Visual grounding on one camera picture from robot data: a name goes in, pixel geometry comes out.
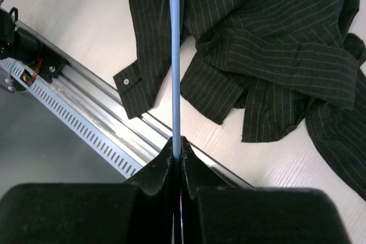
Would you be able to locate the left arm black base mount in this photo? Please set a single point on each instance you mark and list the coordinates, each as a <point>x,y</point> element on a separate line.
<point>20,45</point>

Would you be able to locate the black pinstriped shirt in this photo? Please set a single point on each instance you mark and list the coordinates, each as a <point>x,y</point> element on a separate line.
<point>283,62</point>

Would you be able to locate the aluminium rail with cable duct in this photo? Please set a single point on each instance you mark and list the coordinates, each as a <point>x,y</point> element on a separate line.
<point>92,109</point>

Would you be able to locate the light blue hanger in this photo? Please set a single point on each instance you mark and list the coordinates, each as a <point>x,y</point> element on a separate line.
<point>175,45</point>

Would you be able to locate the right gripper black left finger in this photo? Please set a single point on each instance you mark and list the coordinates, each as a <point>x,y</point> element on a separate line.
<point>138,210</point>

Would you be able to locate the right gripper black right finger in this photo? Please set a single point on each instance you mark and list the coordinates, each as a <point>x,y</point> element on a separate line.
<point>215,212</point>

